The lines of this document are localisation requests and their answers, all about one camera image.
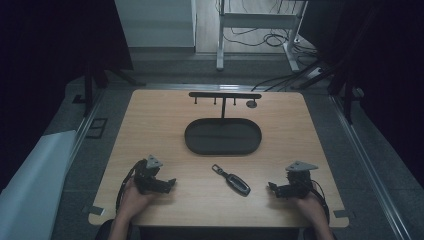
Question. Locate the white cabinet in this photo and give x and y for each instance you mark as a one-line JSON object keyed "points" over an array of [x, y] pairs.
{"points": [[156, 23]]}

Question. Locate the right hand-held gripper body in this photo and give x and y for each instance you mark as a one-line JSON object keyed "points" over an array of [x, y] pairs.
{"points": [[298, 181]]}

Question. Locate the black car key fob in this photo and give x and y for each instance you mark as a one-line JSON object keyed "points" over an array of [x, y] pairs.
{"points": [[237, 184]]}

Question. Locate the grey tape piece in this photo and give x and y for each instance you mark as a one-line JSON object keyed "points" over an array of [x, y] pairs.
{"points": [[94, 210]]}

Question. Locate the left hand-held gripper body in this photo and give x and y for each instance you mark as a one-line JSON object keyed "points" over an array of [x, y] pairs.
{"points": [[148, 176]]}

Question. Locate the black metal stand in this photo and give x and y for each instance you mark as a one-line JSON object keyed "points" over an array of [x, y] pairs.
{"points": [[346, 90], [89, 83]]}

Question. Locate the white desk frame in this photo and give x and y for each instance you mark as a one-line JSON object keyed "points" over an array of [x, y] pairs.
{"points": [[256, 20]]}

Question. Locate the white sheet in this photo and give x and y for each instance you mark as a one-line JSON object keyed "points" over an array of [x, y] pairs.
{"points": [[33, 190]]}

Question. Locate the person's right hand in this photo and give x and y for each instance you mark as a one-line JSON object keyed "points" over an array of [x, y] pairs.
{"points": [[310, 208]]}

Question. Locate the black key rack with tray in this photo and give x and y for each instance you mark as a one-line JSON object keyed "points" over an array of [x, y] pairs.
{"points": [[222, 136]]}

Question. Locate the person's left hand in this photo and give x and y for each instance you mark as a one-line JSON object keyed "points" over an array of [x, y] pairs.
{"points": [[133, 201]]}

